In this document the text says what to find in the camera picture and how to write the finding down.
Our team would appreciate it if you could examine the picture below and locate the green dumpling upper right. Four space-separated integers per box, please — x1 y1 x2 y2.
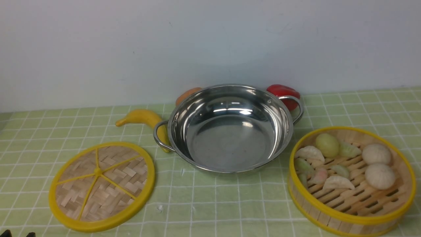
339 141 362 158

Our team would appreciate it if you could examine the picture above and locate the green dumpling centre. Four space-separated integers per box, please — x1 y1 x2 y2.
330 164 350 179

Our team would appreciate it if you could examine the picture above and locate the white dumpling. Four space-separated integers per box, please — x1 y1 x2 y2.
322 175 355 190
294 145 325 163

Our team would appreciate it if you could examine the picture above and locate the green steamed bun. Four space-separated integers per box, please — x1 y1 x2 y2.
315 133 340 158

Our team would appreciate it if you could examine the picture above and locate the white dumpling upper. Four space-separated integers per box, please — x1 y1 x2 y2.
294 145 325 163

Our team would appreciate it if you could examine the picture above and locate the green checkered tablecloth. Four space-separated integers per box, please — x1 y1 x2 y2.
0 87 421 237

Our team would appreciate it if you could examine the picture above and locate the woven bamboo steamer lid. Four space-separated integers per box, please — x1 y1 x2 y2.
48 142 156 233

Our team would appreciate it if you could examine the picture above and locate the white steamed bun upper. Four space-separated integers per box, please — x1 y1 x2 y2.
362 144 392 165

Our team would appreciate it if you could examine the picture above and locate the red bell pepper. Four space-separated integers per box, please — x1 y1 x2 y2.
266 84 301 111

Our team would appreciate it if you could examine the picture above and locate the bamboo steamer basket yellow rim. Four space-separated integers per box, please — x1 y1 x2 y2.
288 126 416 237

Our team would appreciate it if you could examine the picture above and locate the pink dumpling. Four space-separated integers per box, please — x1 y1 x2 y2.
309 167 328 185

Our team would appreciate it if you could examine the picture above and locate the stainless steel pot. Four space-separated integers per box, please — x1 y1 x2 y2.
153 84 304 173

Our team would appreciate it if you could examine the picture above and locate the yellow banana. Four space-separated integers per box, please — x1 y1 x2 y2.
115 109 174 153

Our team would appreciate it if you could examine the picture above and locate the black object bottom left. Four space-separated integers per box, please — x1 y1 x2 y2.
0 230 36 237

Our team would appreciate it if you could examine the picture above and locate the white dumpling lower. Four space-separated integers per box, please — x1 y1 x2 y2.
322 175 355 190

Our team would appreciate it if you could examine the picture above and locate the white steamed bun lower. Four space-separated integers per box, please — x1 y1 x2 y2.
364 163 396 190

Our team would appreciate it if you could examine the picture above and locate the green dumpling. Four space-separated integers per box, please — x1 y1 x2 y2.
330 164 350 179
339 141 362 158
294 157 315 176
298 173 308 189

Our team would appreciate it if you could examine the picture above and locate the white steamed bun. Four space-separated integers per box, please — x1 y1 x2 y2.
364 163 396 190
362 144 392 165

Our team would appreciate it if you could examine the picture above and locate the orange fruit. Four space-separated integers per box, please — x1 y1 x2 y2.
175 87 202 106

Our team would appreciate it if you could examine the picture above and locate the green dumpling lower left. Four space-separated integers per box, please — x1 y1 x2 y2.
298 173 308 189

